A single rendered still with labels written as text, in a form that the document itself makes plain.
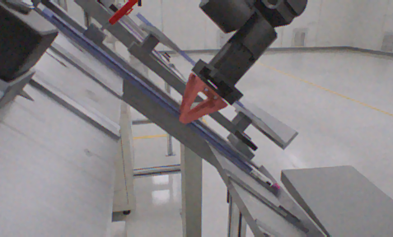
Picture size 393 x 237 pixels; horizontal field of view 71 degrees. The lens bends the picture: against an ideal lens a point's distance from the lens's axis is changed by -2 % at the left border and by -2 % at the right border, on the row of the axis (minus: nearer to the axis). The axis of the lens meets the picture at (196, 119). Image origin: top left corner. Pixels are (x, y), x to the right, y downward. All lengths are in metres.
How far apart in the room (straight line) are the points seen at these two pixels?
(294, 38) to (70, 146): 9.22
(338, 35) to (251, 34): 9.80
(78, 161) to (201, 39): 8.05
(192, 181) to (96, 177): 0.78
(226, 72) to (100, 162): 0.30
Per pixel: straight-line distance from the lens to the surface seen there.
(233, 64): 0.44
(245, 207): 0.35
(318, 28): 9.76
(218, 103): 0.44
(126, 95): 0.53
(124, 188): 1.55
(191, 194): 0.96
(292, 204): 0.57
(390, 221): 0.84
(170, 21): 8.00
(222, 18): 0.43
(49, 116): 0.19
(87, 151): 0.18
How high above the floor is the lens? 1.06
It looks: 21 degrees down
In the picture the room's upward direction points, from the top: straight up
